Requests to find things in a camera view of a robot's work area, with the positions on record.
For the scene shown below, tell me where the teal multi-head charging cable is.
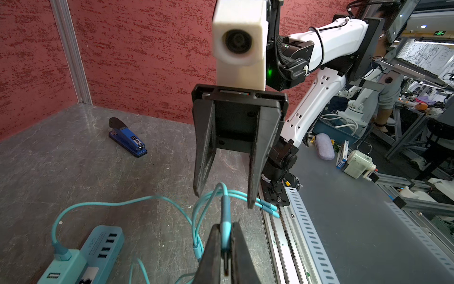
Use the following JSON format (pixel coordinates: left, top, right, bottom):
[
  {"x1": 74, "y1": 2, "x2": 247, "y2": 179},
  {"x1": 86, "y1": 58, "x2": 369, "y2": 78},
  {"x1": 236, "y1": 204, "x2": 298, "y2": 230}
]
[{"x1": 51, "y1": 182, "x2": 281, "y2": 284}]

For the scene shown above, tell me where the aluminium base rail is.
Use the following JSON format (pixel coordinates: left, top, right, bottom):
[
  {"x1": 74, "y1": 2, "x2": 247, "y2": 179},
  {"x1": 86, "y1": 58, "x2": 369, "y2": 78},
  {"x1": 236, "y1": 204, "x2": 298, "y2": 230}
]
[{"x1": 267, "y1": 166, "x2": 454, "y2": 284}]

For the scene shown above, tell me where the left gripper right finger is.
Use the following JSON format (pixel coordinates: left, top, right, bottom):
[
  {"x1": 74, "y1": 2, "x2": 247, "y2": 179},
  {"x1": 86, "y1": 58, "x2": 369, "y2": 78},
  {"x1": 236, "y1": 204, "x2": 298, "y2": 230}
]
[{"x1": 231, "y1": 222, "x2": 261, "y2": 284}]

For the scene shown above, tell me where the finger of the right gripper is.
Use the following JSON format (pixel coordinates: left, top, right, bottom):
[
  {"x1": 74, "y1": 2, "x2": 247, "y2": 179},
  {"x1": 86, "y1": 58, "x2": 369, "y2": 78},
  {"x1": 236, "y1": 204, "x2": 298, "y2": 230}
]
[
  {"x1": 193, "y1": 99, "x2": 216, "y2": 197},
  {"x1": 247, "y1": 106, "x2": 281, "y2": 209}
]

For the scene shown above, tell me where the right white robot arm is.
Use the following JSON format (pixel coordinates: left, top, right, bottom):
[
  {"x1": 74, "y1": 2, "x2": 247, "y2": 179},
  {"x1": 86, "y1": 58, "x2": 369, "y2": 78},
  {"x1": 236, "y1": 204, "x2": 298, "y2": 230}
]
[{"x1": 192, "y1": 17, "x2": 385, "y2": 203}]

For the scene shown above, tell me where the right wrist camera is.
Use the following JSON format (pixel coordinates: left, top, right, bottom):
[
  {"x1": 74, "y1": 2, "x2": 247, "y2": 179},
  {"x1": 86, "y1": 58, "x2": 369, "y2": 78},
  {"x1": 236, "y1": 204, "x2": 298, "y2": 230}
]
[{"x1": 212, "y1": 0, "x2": 268, "y2": 91}]

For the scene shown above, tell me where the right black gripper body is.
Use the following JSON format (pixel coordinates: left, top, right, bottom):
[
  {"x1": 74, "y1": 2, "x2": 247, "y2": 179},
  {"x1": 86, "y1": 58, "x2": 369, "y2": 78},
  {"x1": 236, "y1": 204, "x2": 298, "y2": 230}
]
[{"x1": 192, "y1": 84, "x2": 288, "y2": 153}]

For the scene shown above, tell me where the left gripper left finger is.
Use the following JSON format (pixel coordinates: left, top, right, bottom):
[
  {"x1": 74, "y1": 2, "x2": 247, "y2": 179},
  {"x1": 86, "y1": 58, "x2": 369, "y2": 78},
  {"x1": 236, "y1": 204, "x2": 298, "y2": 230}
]
[{"x1": 193, "y1": 224, "x2": 221, "y2": 284}]

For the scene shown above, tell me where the teal usb charger cube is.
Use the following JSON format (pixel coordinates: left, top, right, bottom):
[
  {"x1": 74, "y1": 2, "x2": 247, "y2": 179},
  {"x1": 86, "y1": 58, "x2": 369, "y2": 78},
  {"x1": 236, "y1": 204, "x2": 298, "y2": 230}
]
[{"x1": 38, "y1": 249, "x2": 87, "y2": 284}]

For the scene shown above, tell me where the blue black handheld device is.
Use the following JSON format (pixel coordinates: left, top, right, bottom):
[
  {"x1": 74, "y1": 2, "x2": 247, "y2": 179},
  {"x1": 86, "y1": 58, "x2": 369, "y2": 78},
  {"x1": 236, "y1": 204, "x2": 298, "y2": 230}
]
[{"x1": 109, "y1": 117, "x2": 147, "y2": 157}]

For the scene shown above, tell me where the white boxy device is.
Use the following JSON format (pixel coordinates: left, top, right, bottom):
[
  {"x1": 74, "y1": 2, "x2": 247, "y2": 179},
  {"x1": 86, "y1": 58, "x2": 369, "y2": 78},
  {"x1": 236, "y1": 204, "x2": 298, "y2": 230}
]
[{"x1": 344, "y1": 150, "x2": 377, "y2": 181}]

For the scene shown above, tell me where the purple glasses case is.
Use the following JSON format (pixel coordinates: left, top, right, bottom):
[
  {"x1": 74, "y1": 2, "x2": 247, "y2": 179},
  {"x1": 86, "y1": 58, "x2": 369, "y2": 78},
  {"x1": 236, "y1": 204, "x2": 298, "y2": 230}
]
[{"x1": 314, "y1": 133, "x2": 335, "y2": 160}]

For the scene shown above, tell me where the small blue white box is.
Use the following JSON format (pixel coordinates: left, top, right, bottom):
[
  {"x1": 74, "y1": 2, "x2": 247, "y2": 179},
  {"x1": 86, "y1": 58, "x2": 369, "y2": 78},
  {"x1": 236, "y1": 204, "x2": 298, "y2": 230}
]
[{"x1": 336, "y1": 140, "x2": 349, "y2": 169}]

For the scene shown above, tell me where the teal power strip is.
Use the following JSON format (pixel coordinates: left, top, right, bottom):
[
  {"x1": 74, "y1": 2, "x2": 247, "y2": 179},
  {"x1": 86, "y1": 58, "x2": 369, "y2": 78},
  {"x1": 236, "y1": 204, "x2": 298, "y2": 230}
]
[{"x1": 78, "y1": 226, "x2": 125, "y2": 284}]

